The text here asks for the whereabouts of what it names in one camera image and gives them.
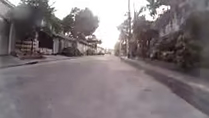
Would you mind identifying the grey asphalt road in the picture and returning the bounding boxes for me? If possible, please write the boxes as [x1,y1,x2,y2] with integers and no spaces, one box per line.
[0,50,209,118]

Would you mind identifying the dark parked car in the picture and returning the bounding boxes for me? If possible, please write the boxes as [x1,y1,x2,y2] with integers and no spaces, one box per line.
[61,45,83,58]

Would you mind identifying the utility pole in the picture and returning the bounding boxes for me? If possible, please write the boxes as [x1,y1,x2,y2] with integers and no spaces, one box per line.
[125,0,134,59]

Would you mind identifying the round dark tree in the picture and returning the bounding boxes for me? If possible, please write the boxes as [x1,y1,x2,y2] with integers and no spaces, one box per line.
[61,6,101,41]

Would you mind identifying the group of trees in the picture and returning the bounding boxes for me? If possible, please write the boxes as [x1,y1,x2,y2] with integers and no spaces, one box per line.
[114,0,173,60]

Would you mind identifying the row of low buildings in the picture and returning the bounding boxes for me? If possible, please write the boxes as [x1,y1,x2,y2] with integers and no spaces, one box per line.
[36,27,107,58]

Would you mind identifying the bushes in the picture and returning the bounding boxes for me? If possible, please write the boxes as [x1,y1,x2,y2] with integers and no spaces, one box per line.
[148,10,209,72]

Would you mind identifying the wooden fence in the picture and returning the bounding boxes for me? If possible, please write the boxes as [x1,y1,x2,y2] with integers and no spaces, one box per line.
[14,38,40,55]

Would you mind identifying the large tree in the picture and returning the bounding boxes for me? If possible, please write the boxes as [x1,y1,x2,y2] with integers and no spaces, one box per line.
[7,0,64,42]

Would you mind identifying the concrete pavement with gutter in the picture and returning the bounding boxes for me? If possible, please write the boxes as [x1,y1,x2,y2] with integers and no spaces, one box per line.
[119,56,209,118]

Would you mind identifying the pale building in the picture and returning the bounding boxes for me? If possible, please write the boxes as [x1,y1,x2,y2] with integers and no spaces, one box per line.
[0,0,18,58]

